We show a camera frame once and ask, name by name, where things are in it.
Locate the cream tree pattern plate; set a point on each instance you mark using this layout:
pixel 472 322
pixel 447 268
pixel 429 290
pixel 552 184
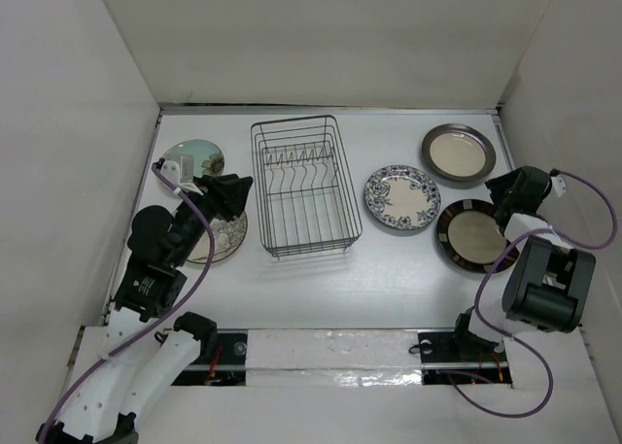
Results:
pixel 228 237

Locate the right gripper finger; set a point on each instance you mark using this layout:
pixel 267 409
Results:
pixel 498 187
pixel 502 216

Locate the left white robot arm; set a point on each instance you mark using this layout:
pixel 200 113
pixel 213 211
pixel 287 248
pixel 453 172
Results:
pixel 148 342

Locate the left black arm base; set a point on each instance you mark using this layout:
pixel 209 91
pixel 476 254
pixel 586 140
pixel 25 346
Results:
pixel 223 366

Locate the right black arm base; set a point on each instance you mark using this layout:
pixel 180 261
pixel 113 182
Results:
pixel 445 363

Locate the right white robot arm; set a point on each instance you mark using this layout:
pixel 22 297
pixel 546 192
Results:
pixel 548 286

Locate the brown rim cream plate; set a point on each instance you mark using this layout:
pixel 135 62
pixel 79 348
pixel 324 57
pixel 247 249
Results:
pixel 458 153

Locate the grey wire dish rack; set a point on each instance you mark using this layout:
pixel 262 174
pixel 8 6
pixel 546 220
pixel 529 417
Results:
pixel 305 194

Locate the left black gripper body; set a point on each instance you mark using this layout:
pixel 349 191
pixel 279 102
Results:
pixel 193 222

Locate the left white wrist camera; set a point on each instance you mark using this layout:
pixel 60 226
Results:
pixel 177 169

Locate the light blue daisy plate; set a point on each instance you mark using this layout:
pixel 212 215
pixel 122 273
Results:
pixel 208 158

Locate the striped dark rim plate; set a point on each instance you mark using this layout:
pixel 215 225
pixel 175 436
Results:
pixel 467 234

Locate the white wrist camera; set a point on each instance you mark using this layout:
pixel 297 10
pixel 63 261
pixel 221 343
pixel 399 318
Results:
pixel 558 184
pixel 177 169

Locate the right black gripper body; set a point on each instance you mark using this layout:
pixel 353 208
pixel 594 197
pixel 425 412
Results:
pixel 509 199

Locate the blue floral white plate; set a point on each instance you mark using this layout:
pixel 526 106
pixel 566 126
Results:
pixel 402 197

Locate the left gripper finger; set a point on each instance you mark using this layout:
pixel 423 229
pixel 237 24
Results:
pixel 231 198
pixel 226 184

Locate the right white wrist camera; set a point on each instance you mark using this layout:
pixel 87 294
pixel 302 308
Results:
pixel 558 184

